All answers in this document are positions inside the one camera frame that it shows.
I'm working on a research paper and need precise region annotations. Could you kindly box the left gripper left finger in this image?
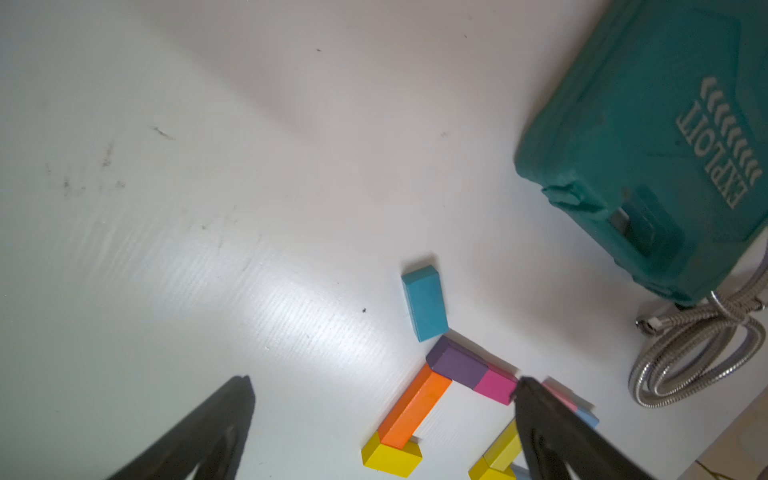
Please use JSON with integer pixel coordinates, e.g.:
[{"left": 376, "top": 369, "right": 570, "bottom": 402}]
[{"left": 111, "top": 376, "right": 255, "bottom": 479}]

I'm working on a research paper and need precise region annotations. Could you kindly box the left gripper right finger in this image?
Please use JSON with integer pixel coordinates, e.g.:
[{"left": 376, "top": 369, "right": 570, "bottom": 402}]
[{"left": 515, "top": 376, "right": 650, "bottom": 480}]

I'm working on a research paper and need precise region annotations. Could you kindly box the light blue block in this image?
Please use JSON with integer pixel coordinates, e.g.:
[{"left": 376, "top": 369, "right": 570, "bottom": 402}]
[
  {"left": 575, "top": 407, "right": 599, "bottom": 429},
  {"left": 510, "top": 464, "right": 531, "bottom": 480}
]

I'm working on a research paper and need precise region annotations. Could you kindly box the pink block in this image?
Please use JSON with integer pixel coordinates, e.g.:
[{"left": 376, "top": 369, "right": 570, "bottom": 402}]
[{"left": 542, "top": 383, "right": 578, "bottom": 412}]

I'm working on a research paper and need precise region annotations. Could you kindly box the long yellow-green block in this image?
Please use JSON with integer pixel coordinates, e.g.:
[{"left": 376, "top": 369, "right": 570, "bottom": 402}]
[{"left": 483, "top": 419, "right": 523, "bottom": 471}]

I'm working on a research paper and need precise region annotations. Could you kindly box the magenta block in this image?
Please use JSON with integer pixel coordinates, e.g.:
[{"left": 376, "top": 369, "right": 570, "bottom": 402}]
[{"left": 473, "top": 365, "right": 518, "bottom": 405}]

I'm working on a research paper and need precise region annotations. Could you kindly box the purple block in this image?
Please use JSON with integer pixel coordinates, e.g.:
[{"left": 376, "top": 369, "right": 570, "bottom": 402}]
[{"left": 426, "top": 336, "right": 489, "bottom": 389}]

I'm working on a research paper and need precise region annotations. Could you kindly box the orange long block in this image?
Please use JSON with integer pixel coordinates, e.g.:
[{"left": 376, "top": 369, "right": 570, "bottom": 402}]
[{"left": 377, "top": 364, "right": 452, "bottom": 449}]

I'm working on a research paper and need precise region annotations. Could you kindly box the short yellow block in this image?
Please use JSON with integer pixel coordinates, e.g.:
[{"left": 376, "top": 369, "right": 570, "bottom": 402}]
[{"left": 468, "top": 458, "right": 517, "bottom": 480}]

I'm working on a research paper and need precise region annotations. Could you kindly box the teal block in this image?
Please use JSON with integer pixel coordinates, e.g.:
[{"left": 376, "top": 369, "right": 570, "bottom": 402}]
[{"left": 402, "top": 265, "right": 449, "bottom": 342}]

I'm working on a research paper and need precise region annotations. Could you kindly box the green plastic tool case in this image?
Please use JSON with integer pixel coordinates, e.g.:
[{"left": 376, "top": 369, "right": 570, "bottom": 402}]
[{"left": 515, "top": 1, "right": 767, "bottom": 305}]

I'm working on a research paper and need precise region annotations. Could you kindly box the coiled metal shower hose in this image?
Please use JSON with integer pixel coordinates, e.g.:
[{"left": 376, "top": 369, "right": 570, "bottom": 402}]
[{"left": 627, "top": 239, "right": 768, "bottom": 409}]

